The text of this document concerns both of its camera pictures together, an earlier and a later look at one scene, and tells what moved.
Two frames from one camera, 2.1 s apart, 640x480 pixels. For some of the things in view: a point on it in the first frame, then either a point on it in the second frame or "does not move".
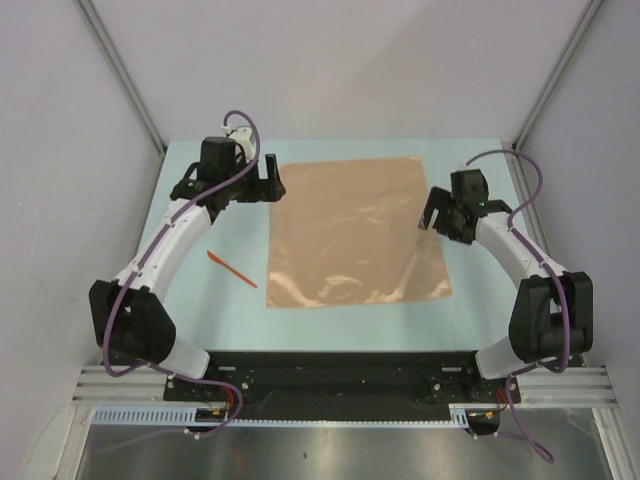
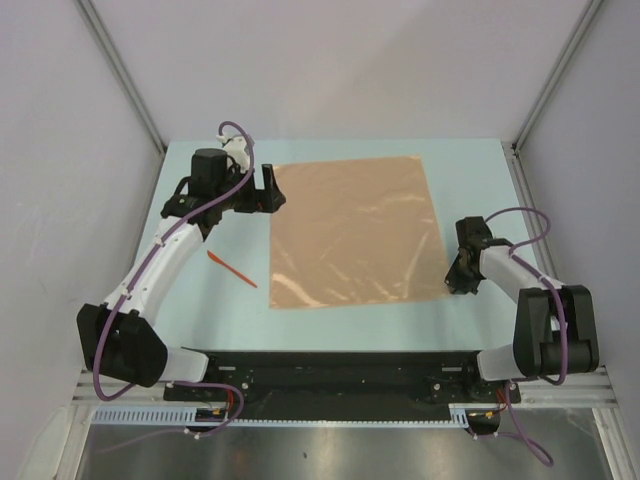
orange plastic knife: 225,264 does not move
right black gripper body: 454,232 to 463,278
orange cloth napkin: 349,232 does not move
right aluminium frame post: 590,14 does not move
